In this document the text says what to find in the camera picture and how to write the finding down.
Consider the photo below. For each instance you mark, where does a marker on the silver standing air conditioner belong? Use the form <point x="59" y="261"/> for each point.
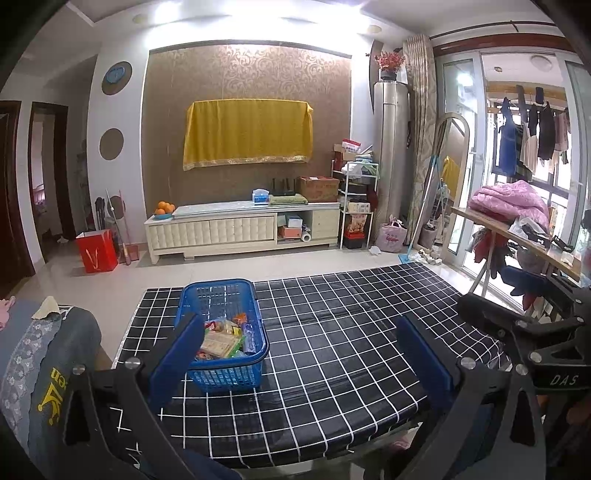
<point x="392" y="152"/>

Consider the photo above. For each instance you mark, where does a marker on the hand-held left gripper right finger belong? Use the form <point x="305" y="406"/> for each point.
<point x="425" y="360"/>

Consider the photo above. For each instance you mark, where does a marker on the hanging clothes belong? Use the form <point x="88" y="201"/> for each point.
<point x="510" y="143"/>

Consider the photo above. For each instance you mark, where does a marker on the grey sofa cover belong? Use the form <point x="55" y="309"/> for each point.
<point x="37" y="350"/>

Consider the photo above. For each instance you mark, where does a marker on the red clear-window snack packet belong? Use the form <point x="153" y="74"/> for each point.
<point x="212" y="325"/>

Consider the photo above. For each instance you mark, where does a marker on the red paper bag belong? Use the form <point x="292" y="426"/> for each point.
<point x="97" y="253"/>

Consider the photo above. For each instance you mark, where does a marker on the pink quilt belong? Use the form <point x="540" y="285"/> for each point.
<point x="508" y="203"/>

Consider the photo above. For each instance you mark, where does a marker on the red flower vase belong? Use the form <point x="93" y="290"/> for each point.
<point x="390" y="62"/>

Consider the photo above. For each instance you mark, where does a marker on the blue tissue box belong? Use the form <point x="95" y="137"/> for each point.
<point x="261" y="197"/>

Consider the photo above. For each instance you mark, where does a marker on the blue round wall clock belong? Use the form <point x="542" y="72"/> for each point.
<point x="117" y="77"/>

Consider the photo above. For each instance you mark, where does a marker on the broom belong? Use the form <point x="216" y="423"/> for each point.
<point x="121" y="230"/>

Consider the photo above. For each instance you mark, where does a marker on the round brown wall decoration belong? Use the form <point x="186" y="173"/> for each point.
<point x="111" y="144"/>

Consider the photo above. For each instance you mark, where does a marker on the pile of oranges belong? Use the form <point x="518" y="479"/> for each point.
<point x="165" y="208"/>

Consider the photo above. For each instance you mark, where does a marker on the black checked tablecloth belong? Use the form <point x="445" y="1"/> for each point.
<point x="332" y="332"/>

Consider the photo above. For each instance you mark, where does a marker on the yellow cloth cover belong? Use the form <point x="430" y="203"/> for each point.
<point x="247" y="129"/>

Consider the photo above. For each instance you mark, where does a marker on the patterned curtain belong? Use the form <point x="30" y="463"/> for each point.
<point x="420" y="129"/>

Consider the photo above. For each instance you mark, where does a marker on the cream TV cabinet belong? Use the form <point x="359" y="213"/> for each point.
<point x="217" y="230"/>

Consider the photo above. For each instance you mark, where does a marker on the green cushion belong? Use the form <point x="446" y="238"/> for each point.
<point x="288" y="200"/>

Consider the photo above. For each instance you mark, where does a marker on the blue plastic basket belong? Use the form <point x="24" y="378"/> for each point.
<point x="221" y="295"/>

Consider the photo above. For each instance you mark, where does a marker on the black router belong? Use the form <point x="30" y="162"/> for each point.
<point x="282" y="188"/>

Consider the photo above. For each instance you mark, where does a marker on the white metal rack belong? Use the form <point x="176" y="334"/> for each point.
<point x="358" y="207"/>

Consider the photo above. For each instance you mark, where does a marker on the mop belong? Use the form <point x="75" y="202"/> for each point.
<point x="422" y="207"/>

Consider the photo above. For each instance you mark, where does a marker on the pink bag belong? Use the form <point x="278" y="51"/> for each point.
<point x="391" y="235"/>

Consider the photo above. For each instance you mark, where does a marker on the arched standing mirror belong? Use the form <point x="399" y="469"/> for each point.
<point x="450" y="184"/>

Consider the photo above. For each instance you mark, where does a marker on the light blue snack packet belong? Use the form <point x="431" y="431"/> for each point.
<point x="250" y="339"/>

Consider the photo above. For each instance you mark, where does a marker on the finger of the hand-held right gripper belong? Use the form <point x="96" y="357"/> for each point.
<point x="575" y="290"/>
<point x="498" y="318"/>

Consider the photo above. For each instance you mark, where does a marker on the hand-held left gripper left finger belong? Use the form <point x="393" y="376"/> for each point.
<point x="175" y="360"/>

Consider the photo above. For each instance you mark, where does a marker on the cardboard box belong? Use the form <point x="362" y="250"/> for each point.
<point x="318" y="189"/>

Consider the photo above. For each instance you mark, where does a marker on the dark wooden door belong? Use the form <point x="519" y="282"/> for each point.
<point x="11" y="198"/>

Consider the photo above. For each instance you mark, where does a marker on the wooden drying rack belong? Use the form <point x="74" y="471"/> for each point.
<point x="489" y="226"/>

